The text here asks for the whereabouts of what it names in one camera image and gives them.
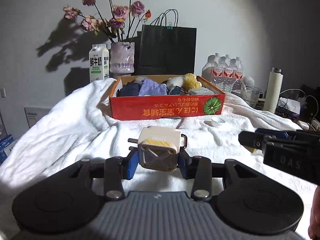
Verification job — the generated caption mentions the navy blue pouch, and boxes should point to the navy blue pouch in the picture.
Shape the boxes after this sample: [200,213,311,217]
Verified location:
[117,82,141,97]

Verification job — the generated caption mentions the black paper shopping bag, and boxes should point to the black paper shopping bag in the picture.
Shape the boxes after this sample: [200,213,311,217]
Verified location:
[134,9,197,75]

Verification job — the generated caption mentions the white lotion bottle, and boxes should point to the white lotion bottle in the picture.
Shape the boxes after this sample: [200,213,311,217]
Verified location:
[188,87,215,96]

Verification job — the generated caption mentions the red cardboard box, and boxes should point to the red cardboard box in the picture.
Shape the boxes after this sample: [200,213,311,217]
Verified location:
[110,76,225,120]

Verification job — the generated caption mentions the white plush toy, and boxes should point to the white plush toy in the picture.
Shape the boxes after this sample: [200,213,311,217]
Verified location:
[166,76,184,91]

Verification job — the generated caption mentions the white box at left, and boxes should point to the white box at left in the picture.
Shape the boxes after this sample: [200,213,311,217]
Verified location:
[24,107,51,128]

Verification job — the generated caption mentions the white power strip and cables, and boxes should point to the white power strip and cables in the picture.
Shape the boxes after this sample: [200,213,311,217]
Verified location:
[276,87,320,132]

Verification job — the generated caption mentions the person's hand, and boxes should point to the person's hand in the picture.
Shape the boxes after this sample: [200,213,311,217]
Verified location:
[308,186,320,239]

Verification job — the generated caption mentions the yellow plush toy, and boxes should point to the yellow plush toy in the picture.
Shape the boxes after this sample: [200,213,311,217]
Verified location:
[182,73,202,91]

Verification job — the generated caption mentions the purple glass vase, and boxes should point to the purple glass vase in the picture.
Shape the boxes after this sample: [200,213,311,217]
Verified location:
[110,42,135,75]

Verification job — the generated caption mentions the clear glass bowl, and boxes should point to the clear glass bowl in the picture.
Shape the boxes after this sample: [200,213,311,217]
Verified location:
[232,81,261,108]

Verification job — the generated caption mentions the cream thermos bottle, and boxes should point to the cream thermos bottle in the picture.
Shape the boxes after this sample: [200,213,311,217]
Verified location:
[263,67,283,113]

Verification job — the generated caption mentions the dried pink purple flowers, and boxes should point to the dried pink purple flowers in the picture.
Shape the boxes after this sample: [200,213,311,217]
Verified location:
[63,0,152,43]

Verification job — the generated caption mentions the white milk carton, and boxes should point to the white milk carton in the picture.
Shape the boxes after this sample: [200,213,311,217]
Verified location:
[88,44,109,82]

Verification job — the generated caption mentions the white fluffy blanket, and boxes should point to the white fluffy blanket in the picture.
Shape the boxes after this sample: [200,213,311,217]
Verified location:
[1,79,316,239]

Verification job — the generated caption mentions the white travel plug adapter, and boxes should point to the white travel plug adapter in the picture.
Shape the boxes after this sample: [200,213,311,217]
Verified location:
[127,126,188,172]

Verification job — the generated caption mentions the purple knitted cloth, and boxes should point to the purple knitted cloth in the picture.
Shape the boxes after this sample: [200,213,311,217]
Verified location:
[138,78,167,96]

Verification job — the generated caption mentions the pack of water bottles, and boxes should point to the pack of water bottles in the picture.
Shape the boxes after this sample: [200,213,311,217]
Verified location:
[201,53,244,94]

